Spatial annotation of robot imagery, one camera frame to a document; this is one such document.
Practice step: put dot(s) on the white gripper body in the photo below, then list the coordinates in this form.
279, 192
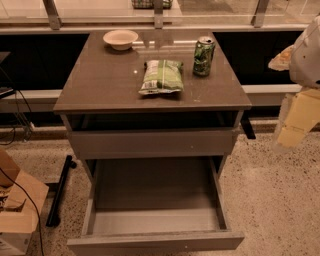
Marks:
306, 61

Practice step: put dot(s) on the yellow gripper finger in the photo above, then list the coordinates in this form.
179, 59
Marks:
299, 113

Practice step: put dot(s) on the green jalapeno chip bag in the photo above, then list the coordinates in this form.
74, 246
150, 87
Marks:
162, 77

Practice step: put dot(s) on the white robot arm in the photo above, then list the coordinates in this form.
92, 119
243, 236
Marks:
310, 37

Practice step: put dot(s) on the closed grey top drawer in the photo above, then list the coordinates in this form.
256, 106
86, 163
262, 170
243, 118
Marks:
119, 145

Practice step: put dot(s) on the grey drawer cabinet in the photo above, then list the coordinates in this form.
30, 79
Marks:
102, 93

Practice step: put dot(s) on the open grey middle drawer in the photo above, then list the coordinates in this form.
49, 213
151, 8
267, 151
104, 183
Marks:
160, 205

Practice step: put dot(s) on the green soda can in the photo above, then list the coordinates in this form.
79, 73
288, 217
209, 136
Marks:
203, 55

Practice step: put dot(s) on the white bowl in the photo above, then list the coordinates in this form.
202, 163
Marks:
120, 39

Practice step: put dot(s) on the black metal stand leg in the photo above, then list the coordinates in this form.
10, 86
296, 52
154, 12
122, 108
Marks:
53, 219

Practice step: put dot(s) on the cardboard box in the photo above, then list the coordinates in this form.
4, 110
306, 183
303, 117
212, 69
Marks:
22, 199

